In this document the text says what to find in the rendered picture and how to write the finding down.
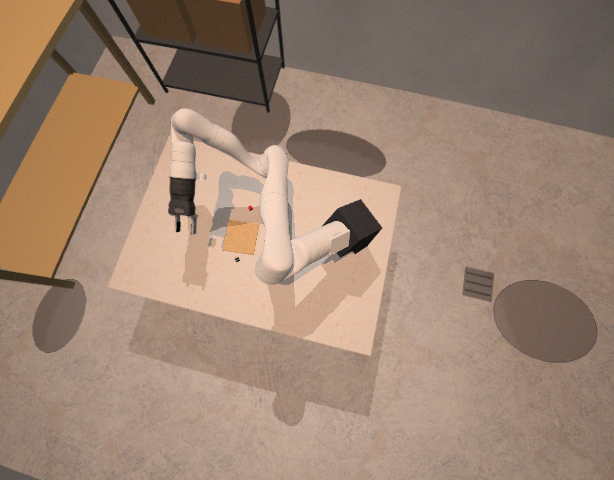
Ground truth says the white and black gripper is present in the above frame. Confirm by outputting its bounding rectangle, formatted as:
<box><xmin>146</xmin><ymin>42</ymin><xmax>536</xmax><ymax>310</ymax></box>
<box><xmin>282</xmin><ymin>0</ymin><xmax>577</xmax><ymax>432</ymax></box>
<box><xmin>168</xmin><ymin>160</ymin><xmax>206</xmax><ymax>235</ymax></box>

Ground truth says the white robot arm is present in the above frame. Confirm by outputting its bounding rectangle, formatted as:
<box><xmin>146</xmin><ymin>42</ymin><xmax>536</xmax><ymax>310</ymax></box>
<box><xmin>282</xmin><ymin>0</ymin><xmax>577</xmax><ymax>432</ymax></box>
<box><xmin>171</xmin><ymin>108</ymin><xmax>350</xmax><ymax>285</ymax></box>

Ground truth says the orange square mat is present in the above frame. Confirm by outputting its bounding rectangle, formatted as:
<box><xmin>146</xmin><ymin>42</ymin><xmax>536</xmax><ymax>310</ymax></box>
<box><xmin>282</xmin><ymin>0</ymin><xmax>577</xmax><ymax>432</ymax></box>
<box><xmin>222</xmin><ymin>220</ymin><xmax>260</xmax><ymax>255</ymax></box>

